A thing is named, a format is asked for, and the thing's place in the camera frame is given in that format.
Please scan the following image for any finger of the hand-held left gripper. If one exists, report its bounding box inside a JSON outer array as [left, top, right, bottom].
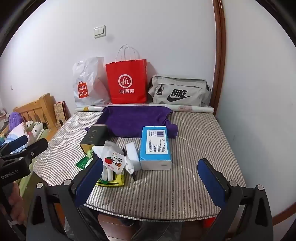
[[0, 138, 49, 163], [0, 135, 28, 155]]

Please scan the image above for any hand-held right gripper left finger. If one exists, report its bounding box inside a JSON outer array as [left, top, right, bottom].
[[27, 158, 109, 241]]

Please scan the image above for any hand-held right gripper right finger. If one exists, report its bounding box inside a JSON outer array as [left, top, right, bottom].
[[196, 158, 275, 241]]

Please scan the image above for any dark green packet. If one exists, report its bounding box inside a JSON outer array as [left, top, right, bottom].
[[76, 156, 93, 170]]

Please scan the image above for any fruit printed white packet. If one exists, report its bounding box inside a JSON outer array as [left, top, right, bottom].
[[103, 141, 123, 174]]

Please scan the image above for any yellow packet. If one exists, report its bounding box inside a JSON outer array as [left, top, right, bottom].
[[95, 173, 125, 186]]

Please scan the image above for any person's left hand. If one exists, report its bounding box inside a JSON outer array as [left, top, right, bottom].
[[9, 183, 26, 223]]

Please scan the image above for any white plush toy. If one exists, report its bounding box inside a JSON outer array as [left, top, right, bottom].
[[24, 120, 44, 144]]

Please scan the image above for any pastel printed bedding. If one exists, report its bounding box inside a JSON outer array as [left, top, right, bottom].
[[0, 123, 57, 193]]

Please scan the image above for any purple fluffy toy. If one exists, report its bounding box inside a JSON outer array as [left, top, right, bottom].
[[9, 112, 25, 130]]

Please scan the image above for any wooden headboard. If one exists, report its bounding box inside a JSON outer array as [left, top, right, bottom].
[[13, 93, 58, 135]]

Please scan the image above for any dark green box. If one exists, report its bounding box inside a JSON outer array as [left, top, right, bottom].
[[80, 124, 109, 153]]

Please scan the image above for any grey striped mattress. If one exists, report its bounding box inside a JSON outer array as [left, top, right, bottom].
[[32, 111, 247, 219]]

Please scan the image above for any purple towel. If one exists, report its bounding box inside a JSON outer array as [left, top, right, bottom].
[[84, 105, 179, 139]]

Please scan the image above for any blue tissue pack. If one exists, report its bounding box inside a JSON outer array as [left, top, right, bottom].
[[139, 126, 172, 171]]

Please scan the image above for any rolled printed paper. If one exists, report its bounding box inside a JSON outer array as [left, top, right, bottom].
[[74, 103, 215, 114]]

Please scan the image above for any white plastic shopping bag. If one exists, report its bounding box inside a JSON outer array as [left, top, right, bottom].
[[72, 56, 111, 107]]

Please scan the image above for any grey waist bag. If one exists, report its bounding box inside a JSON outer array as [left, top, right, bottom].
[[148, 74, 212, 107]]

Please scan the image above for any red paper shopping bag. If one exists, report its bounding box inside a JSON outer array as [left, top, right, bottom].
[[105, 44, 148, 105]]

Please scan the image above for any brown wooden door frame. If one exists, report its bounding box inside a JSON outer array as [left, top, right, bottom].
[[212, 0, 226, 114]]

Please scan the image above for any white light switch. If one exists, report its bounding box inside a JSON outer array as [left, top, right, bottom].
[[93, 25, 106, 39]]

